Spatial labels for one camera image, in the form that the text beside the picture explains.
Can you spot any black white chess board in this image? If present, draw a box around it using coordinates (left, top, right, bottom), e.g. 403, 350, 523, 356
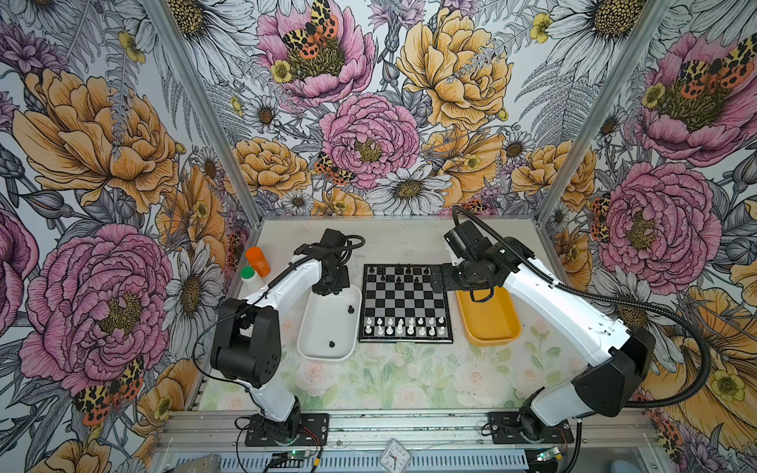
358, 263, 453, 344

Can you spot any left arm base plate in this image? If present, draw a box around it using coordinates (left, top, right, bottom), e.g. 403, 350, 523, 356
244, 413, 330, 447

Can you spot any white bottle green cap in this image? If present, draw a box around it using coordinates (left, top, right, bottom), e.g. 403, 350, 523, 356
240, 266, 266, 297

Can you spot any yellow plastic tray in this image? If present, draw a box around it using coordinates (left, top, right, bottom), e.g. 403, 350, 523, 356
455, 288, 522, 347

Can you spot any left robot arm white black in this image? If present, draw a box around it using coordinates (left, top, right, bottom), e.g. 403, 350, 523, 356
210, 229, 365, 443

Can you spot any aluminium frame rail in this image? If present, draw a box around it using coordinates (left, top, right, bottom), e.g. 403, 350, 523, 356
156, 409, 658, 453

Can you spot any white plastic tray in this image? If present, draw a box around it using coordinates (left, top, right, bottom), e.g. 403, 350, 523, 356
297, 285, 362, 363

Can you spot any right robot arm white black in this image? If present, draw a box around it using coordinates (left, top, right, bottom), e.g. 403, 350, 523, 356
432, 221, 654, 443

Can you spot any small white clock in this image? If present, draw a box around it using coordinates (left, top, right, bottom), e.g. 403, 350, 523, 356
380, 439, 412, 473

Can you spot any orange bottle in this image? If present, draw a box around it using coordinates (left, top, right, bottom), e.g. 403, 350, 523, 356
244, 246, 271, 278

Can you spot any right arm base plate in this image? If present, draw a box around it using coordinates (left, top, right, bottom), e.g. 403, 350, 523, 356
487, 410, 575, 445

